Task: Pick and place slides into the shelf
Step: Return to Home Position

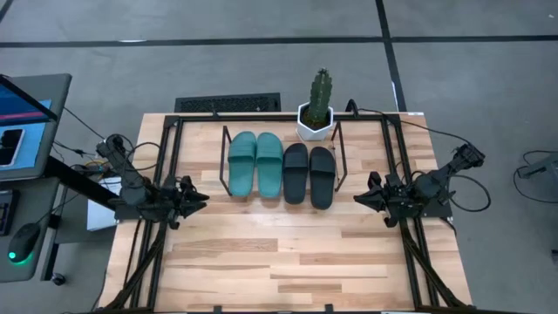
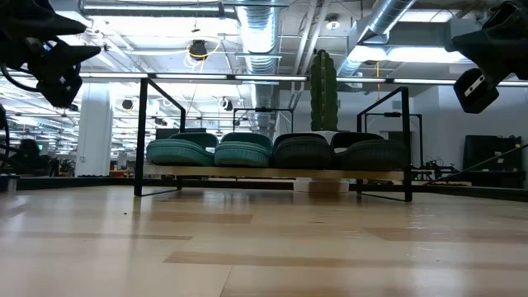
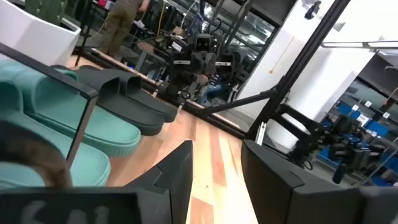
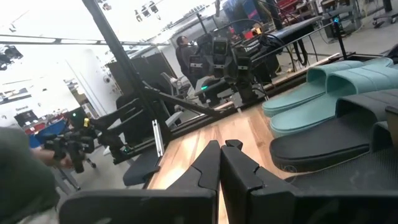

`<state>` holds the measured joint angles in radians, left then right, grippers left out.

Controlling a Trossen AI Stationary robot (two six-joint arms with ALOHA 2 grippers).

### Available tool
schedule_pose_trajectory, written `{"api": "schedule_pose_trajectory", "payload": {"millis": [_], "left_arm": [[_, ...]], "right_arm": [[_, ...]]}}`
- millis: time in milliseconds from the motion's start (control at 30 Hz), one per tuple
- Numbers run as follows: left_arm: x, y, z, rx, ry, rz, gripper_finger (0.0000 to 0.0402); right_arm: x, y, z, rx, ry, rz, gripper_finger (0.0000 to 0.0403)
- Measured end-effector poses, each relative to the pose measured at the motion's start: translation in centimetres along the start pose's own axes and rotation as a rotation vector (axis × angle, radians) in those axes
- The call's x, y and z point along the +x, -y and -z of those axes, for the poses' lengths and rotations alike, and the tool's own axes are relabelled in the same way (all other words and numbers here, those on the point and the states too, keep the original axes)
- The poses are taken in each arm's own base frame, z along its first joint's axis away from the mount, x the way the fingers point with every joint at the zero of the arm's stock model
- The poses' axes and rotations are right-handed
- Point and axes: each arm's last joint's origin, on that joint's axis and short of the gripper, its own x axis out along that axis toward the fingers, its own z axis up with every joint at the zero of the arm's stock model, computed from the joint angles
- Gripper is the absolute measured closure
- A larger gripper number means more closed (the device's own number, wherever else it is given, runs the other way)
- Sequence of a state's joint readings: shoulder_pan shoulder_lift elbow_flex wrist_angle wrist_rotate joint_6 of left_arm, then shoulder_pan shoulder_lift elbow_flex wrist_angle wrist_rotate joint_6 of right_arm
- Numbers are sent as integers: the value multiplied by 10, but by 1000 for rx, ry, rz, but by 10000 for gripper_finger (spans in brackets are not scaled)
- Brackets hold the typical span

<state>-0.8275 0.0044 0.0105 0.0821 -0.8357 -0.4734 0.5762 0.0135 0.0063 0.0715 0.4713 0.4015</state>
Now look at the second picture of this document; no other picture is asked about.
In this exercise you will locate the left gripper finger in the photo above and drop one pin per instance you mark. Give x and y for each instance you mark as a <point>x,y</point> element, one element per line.
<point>33,18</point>
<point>66,53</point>

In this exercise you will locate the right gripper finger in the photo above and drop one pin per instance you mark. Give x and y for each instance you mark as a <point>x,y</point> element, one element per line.
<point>499,53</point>
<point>509,14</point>

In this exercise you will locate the green slide sandal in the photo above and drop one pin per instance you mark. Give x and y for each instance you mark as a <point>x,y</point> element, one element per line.
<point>241,156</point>
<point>177,154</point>

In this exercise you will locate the black slide sandal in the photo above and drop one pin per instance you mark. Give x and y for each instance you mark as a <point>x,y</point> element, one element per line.
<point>301,154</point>
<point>371,156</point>

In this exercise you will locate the black ceiling speaker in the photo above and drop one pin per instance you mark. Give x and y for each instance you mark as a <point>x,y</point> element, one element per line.
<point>227,104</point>
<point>128,104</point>

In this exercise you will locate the white building column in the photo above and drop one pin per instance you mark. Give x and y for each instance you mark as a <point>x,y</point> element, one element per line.
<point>94,132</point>

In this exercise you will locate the person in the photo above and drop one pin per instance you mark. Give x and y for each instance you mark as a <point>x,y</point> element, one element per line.
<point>31,158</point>

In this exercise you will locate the black metal rack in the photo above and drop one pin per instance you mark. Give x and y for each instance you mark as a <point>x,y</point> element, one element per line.
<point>392,114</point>

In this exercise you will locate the linear ceiling light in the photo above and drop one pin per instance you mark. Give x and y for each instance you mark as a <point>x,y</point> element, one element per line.
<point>371,80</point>
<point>189,76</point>

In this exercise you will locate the black ceiling device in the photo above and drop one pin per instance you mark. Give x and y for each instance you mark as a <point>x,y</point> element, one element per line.
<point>198,48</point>

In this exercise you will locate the green cactus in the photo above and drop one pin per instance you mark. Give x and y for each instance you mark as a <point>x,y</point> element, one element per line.
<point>323,95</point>

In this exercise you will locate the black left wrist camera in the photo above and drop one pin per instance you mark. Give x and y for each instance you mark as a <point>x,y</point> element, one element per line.
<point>62,92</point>

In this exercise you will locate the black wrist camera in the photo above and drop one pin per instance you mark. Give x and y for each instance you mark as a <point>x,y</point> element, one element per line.
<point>474,92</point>
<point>62,92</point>

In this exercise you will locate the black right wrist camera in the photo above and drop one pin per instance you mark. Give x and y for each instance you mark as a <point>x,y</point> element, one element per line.
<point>474,92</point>

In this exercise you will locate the black wall screen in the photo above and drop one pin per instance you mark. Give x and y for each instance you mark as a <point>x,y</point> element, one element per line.
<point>491,152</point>

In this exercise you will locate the silver ribbed air duct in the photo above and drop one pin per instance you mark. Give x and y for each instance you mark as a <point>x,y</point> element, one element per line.
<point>387,14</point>
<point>259,33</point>

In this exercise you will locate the black metal table frame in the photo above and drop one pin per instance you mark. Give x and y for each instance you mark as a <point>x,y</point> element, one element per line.
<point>82,182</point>

